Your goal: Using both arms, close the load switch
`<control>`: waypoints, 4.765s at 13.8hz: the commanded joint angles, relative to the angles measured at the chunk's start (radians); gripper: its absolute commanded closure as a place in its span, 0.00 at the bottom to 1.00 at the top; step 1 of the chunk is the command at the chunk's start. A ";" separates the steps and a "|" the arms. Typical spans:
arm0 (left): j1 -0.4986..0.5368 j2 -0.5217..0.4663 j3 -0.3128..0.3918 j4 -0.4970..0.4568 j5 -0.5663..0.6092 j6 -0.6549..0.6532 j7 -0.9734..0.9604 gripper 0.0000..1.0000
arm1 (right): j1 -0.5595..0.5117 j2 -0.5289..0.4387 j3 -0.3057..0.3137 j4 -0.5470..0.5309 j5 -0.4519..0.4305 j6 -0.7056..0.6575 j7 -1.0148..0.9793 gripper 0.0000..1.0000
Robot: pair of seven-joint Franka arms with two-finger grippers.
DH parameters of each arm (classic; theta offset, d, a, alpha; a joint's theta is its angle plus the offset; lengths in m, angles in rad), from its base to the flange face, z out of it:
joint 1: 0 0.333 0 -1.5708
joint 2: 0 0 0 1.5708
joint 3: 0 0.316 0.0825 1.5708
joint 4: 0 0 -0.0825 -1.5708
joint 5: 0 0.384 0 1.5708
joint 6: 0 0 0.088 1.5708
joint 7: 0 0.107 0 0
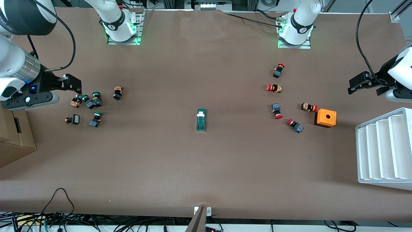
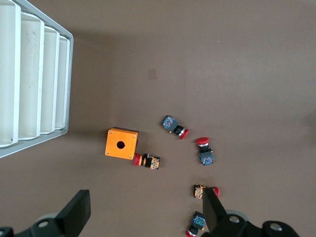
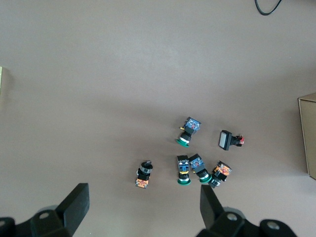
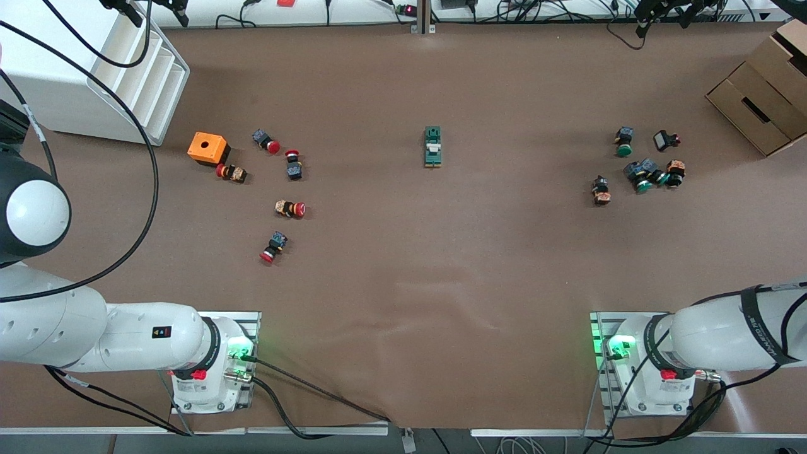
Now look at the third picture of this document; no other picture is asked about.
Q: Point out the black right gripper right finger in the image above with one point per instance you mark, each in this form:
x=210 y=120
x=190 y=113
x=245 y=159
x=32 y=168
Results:
x=212 y=212

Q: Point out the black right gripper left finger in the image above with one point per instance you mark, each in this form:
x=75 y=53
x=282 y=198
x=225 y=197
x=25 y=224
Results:
x=74 y=205

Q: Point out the brown cardboard box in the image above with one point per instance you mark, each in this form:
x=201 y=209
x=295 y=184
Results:
x=309 y=133

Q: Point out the black selector switch orange block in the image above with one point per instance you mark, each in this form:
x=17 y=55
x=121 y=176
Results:
x=143 y=176

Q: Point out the green push button blue block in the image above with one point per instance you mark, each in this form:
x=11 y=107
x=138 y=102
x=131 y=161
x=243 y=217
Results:
x=183 y=168
x=197 y=164
x=188 y=128

